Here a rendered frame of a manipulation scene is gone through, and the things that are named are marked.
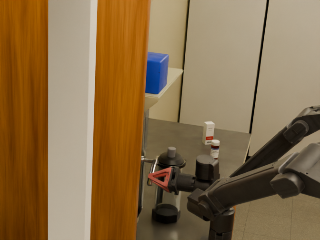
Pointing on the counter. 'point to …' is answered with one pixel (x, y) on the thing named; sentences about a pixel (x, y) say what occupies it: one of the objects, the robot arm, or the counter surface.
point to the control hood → (174, 75)
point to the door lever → (150, 167)
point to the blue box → (156, 72)
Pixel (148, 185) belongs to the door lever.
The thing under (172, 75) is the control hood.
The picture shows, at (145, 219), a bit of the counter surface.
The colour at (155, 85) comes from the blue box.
